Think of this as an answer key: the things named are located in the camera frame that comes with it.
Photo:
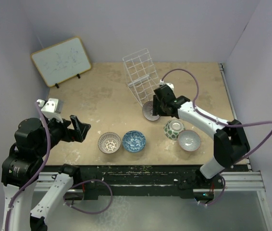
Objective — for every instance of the purple striped bowl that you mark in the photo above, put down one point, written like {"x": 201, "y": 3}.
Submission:
{"x": 147, "y": 111}

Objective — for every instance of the grey bowl red rim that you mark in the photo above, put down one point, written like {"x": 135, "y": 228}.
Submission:
{"x": 189, "y": 140}

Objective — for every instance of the black table front rail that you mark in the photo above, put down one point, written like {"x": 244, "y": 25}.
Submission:
{"x": 159, "y": 180}

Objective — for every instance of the white wire dish rack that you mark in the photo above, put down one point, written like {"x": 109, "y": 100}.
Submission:
{"x": 141, "y": 75}

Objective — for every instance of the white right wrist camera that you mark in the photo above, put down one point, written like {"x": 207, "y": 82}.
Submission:
{"x": 170, "y": 85}

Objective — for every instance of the maroon lattice pattern bowl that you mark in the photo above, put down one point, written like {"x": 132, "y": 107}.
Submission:
{"x": 109, "y": 142}

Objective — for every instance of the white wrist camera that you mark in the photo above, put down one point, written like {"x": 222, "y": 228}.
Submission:
{"x": 170, "y": 85}
{"x": 51, "y": 108}

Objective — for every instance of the green leaf pattern bowl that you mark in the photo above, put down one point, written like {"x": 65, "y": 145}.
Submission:
{"x": 172, "y": 129}

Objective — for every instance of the yellow framed whiteboard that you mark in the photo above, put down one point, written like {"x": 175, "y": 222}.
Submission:
{"x": 61, "y": 61}

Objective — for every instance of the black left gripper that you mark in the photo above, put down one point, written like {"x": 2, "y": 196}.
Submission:
{"x": 70, "y": 134}

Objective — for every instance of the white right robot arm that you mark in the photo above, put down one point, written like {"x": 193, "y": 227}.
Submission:
{"x": 229, "y": 139}

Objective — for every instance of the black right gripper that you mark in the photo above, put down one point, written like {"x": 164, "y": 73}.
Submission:
{"x": 156, "y": 107}

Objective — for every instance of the blue floral pattern bowl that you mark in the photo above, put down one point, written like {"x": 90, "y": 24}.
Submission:
{"x": 134, "y": 141}

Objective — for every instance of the aluminium side rail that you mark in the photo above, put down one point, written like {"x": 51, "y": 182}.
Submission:
{"x": 246, "y": 161}

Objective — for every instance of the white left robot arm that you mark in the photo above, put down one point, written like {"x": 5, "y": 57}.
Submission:
{"x": 20, "y": 171}

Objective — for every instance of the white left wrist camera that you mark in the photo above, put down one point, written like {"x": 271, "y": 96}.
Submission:
{"x": 51, "y": 108}

